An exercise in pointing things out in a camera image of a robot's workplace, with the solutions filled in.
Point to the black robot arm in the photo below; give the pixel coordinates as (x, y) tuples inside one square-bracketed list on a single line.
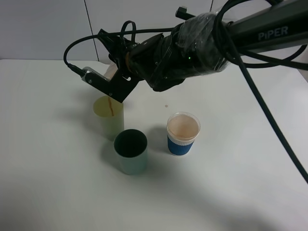
[(204, 44)]

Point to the blue sleeved clear cup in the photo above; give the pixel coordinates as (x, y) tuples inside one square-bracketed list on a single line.
[(182, 130)]

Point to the pale yellow plastic cup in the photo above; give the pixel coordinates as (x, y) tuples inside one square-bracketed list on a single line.
[(110, 114)]

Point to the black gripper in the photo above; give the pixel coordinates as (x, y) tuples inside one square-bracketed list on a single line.
[(137, 59)]

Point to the teal green plastic cup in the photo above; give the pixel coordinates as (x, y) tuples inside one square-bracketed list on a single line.
[(130, 146)]

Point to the pink label drink bottle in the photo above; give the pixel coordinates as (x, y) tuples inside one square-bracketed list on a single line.
[(111, 71)]

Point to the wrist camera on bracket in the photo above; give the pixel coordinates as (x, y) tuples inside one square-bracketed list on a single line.
[(108, 84)]

